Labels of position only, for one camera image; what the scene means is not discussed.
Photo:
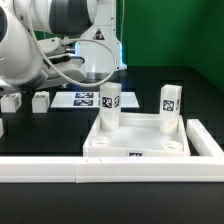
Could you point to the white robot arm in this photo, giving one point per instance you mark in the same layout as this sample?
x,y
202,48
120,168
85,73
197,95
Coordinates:
x,y
46,43

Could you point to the white U-shaped obstacle fence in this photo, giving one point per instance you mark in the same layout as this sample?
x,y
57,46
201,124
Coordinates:
x,y
208,166

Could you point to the white square table top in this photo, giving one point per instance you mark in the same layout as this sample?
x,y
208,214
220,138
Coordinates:
x,y
138,135

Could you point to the white part at left edge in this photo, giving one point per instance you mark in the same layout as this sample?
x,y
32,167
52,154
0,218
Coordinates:
x,y
1,128

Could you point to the white sheet with AprilTags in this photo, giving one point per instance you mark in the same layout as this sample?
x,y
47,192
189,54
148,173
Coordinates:
x,y
89,100

